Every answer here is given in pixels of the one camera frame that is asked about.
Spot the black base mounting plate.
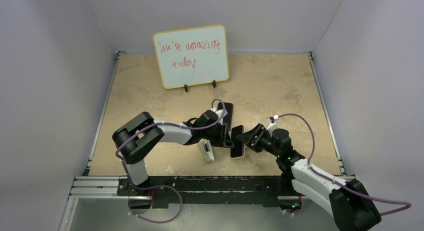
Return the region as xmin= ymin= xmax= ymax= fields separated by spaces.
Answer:
xmin=116 ymin=175 xmax=308 ymax=212

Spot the whiteboard with red writing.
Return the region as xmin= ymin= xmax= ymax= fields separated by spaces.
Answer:
xmin=152 ymin=24 xmax=230 ymax=89

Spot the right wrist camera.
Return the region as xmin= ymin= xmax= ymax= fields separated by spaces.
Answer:
xmin=266 ymin=115 xmax=279 ymax=130

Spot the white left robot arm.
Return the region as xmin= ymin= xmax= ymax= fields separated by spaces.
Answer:
xmin=112 ymin=108 xmax=234 ymax=196

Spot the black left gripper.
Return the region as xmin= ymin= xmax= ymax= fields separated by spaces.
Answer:
xmin=201 ymin=123 xmax=233 ymax=149

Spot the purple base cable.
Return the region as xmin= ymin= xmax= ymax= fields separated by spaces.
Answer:
xmin=283 ymin=197 xmax=314 ymax=217
xmin=127 ymin=184 xmax=184 ymax=224

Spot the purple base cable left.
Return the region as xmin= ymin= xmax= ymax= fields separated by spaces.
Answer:
xmin=127 ymin=184 xmax=184 ymax=224

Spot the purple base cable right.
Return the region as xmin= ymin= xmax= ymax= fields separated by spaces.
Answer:
xmin=283 ymin=197 xmax=314 ymax=217

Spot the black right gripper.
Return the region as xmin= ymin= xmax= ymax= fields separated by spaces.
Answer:
xmin=235 ymin=124 xmax=280 ymax=158

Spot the silver stapler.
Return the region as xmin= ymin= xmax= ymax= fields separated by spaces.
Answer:
xmin=198 ymin=139 xmax=215 ymax=163

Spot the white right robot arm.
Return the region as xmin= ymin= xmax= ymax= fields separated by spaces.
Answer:
xmin=232 ymin=124 xmax=382 ymax=231

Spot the clear beige phone case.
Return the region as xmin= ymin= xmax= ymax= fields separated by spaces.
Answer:
xmin=229 ymin=125 xmax=247 ymax=160

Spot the black phone case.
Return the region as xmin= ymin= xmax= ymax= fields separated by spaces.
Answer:
xmin=215 ymin=102 xmax=234 ymax=131

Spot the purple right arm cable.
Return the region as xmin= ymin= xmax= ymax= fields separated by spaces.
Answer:
xmin=276 ymin=113 xmax=413 ymax=217

